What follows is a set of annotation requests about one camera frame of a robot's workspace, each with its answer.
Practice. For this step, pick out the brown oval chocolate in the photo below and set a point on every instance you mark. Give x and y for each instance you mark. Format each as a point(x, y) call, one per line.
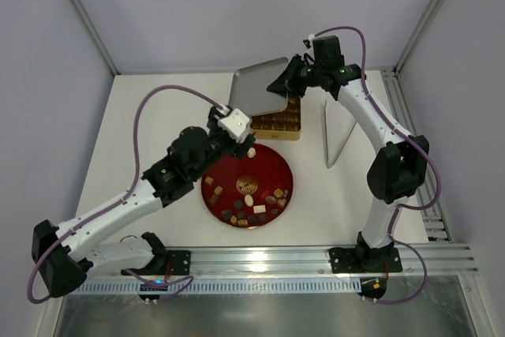
point(271, 200)

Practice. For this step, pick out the round red tray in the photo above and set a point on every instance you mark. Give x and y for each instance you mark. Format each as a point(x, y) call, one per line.
point(266, 171)

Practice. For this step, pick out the right aluminium frame post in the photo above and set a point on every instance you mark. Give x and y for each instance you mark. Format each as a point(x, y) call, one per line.
point(421, 27)

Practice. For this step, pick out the white cone chocolate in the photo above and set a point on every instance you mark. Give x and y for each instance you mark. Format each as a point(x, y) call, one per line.
point(251, 152)

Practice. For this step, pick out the left aluminium frame post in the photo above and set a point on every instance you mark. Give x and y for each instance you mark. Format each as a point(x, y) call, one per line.
point(93, 34)

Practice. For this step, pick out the silver tin lid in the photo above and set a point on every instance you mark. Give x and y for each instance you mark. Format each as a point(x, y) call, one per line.
point(248, 90)

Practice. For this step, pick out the white rectangular chocolate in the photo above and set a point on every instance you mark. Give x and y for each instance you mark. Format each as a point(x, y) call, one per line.
point(259, 209)

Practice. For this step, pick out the right side aluminium rail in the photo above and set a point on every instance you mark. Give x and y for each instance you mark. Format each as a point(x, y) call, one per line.
point(411, 161)

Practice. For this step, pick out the brown marbled rectangular chocolate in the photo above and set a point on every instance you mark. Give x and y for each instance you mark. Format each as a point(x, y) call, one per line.
point(214, 198)

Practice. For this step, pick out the dark grey egg chocolate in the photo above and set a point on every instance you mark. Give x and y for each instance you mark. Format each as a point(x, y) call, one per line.
point(226, 214)

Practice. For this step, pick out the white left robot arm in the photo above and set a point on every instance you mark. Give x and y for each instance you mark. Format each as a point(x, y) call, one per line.
point(67, 253)

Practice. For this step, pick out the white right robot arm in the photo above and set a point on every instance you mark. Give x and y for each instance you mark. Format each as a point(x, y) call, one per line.
point(375, 249)

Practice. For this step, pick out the gold chocolate tin box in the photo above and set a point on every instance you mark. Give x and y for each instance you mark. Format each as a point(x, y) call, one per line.
point(283, 125)

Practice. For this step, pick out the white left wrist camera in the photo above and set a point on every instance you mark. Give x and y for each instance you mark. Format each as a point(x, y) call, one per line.
point(236, 124)

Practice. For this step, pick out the aluminium frame post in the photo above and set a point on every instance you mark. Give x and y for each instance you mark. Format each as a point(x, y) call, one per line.
point(421, 27)
point(93, 34)

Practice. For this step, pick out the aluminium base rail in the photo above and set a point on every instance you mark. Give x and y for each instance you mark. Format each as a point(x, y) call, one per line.
point(281, 270)

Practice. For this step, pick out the white oval chocolate lower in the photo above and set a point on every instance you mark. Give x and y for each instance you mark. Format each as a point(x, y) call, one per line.
point(249, 200)

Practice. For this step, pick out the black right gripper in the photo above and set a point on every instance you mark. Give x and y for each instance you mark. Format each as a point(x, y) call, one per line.
point(294, 75)

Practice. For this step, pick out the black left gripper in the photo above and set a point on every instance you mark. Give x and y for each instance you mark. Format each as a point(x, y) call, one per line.
point(245, 145)

